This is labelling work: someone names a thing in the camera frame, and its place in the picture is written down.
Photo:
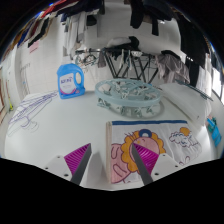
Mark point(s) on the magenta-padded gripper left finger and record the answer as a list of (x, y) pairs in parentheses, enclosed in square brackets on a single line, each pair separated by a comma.
[(77, 159)]

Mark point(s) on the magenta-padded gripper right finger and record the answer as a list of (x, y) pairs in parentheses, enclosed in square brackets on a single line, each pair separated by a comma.
[(146, 159)]

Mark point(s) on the cartoon print white towel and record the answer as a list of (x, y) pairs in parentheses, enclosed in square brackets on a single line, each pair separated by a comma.
[(166, 133)]

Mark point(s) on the round pale green peg hanger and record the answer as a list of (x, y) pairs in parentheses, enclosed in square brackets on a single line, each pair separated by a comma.
[(103, 93)]

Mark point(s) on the white pillow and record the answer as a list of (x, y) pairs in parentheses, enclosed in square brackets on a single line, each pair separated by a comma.
[(186, 100)]

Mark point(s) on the blue plastic items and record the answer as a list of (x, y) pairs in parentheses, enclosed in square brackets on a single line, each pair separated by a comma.
[(215, 131)]

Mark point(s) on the blue detergent bottle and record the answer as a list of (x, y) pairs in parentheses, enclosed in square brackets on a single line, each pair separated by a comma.
[(70, 85)]

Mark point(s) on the dark green hoop hanger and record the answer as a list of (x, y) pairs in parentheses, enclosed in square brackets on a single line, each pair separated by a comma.
[(196, 90)]

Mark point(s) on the grey garment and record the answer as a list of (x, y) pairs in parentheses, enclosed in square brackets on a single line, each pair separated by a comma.
[(171, 68)]

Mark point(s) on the green plastic hangers bunch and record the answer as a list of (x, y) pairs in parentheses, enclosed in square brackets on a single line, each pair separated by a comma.
[(86, 60)]

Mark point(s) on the black folding drying rack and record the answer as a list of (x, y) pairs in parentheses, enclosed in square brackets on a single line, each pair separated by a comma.
[(111, 65)]

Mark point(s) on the dark framed window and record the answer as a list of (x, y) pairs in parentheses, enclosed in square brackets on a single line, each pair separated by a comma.
[(218, 85)]

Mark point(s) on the white folded garment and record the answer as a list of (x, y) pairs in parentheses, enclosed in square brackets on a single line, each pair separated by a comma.
[(116, 41)]

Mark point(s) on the dark hanging clothes row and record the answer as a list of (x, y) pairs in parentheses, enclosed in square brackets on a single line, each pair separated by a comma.
[(193, 40)]

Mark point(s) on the colourful hanging clothes row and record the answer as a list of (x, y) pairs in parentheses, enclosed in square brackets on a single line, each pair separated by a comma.
[(40, 23)]

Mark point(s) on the pink wall sign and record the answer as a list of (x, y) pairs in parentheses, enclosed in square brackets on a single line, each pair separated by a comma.
[(34, 47)]

